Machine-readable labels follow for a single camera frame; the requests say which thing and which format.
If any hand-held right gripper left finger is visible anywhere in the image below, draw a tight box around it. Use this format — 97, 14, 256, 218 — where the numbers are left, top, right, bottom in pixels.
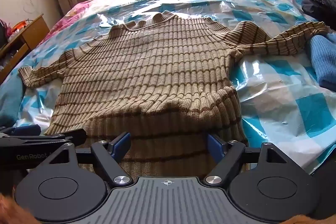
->
49, 132, 134, 186

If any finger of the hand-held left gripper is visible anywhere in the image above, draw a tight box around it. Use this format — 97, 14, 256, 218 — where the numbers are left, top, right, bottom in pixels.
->
39, 129, 88, 147
0, 125, 41, 137

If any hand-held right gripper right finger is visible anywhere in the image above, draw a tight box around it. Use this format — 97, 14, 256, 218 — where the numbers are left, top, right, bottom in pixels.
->
205, 133, 289, 186

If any beige striped knit sweater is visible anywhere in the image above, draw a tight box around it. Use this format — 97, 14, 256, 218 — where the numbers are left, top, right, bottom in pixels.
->
18, 11, 330, 180

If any teal cloth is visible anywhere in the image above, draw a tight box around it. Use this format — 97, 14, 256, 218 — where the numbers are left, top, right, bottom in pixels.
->
0, 77, 27, 126

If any person's orange fuzzy clothing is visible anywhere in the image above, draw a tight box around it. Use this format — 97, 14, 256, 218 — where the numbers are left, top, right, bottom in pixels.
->
0, 193, 36, 224

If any blue checkered plastic sheet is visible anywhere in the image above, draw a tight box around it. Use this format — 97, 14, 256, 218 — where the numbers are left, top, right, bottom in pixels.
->
0, 0, 336, 174

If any wooden cabinet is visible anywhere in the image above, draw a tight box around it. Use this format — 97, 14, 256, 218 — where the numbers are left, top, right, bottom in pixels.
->
0, 14, 50, 83

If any light blue knit garment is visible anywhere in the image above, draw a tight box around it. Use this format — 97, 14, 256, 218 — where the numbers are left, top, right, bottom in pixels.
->
307, 33, 336, 90

